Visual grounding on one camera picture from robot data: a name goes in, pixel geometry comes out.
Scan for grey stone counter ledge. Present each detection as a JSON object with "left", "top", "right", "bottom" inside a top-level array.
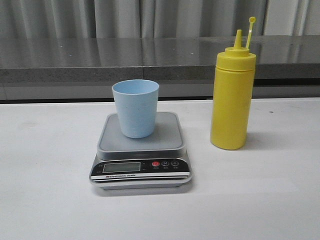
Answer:
[{"left": 0, "top": 35, "right": 320, "bottom": 86}]

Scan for light blue plastic cup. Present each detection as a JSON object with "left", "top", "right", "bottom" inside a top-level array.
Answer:
[{"left": 112, "top": 79, "right": 160, "bottom": 139}]

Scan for silver electronic kitchen scale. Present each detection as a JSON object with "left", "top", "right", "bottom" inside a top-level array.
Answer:
[{"left": 89, "top": 112, "right": 193, "bottom": 190}]

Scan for yellow squeeze bottle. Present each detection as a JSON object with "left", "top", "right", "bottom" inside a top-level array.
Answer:
[{"left": 210, "top": 16, "right": 256, "bottom": 150}]

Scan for grey pleated curtain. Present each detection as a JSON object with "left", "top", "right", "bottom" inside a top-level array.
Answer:
[{"left": 0, "top": 0, "right": 320, "bottom": 39}]

